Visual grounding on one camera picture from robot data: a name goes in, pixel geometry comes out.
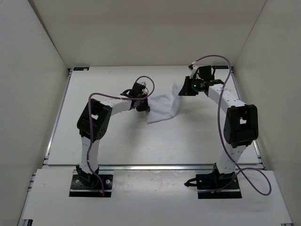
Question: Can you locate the white skirt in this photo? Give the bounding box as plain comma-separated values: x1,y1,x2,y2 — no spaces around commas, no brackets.
146,83,183,124

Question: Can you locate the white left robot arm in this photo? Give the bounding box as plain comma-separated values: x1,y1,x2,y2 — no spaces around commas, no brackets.
76,82,150,187

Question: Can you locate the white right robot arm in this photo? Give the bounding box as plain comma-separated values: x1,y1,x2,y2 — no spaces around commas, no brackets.
179,65,259,189

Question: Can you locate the right corner label sticker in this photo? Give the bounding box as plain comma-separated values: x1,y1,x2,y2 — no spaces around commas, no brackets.
213,65,229,69

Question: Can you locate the corner label sticker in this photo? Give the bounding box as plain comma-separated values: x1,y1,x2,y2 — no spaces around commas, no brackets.
73,67,89,71
213,65,229,69

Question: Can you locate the left corner label sticker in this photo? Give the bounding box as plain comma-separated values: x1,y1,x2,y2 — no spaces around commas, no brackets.
73,67,89,71

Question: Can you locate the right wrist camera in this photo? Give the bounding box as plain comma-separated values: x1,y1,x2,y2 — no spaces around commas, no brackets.
188,64,199,79

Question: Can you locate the front aluminium rail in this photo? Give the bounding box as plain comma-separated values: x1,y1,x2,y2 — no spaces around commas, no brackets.
99,164,213,171

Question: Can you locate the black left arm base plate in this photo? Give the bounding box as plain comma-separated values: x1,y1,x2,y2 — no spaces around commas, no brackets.
69,173,113,198

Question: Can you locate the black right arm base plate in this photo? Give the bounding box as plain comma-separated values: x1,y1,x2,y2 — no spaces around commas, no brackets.
184,173,242,200

